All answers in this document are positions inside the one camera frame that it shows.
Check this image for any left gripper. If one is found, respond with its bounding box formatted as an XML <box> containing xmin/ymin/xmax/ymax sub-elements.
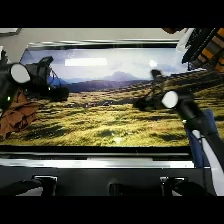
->
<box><xmin>49</xmin><ymin>85</ymin><xmax>71</xmax><ymax>103</ymax></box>

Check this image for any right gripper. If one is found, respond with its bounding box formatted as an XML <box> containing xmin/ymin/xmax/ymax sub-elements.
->
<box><xmin>132</xmin><ymin>94</ymin><xmax>162</xmax><ymax>113</ymax></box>

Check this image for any blue garment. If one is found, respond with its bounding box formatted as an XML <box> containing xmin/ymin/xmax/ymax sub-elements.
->
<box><xmin>184</xmin><ymin>109</ymin><xmax>222</xmax><ymax>169</ymax></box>

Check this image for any brown garment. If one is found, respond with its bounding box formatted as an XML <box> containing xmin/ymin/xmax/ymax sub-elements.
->
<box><xmin>0</xmin><ymin>90</ymin><xmax>45</xmax><ymax>140</ymax></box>

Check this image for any white garment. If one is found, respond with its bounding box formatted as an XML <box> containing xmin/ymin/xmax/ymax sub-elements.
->
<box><xmin>175</xmin><ymin>28</ymin><xmax>195</xmax><ymax>53</ymax></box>

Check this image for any striped garment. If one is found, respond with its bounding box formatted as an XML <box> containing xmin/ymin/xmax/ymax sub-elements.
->
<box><xmin>181</xmin><ymin>27</ymin><xmax>224</xmax><ymax>73</ymax></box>

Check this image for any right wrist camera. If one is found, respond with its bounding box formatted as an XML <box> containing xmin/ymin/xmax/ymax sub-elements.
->
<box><xmin>150</xmin><ymin>68</ymin><xmax>166</xmax><ymax>89</ymax></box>

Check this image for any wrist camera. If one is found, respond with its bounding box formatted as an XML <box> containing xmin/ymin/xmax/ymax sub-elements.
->
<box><xmin>150</xmin><ymin>68</ymin><xmax>166</xmax><ymax>89</ymax></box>
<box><xmin>37</xmin><ymin>55</ymin><xmax>55</xmax><ymax>80</ymax></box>

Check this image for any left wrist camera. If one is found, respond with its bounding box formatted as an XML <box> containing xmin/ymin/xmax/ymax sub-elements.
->
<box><xmin>37</xmin><ymin>55</ymin><xmax>55</xmax><ymax>80</ymax></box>

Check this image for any silver frame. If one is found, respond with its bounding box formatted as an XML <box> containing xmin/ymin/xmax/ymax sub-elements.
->
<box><xmin>0</xmin><ymin>151</ymin><xmax>216</xmax><ymax>197</ymax></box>

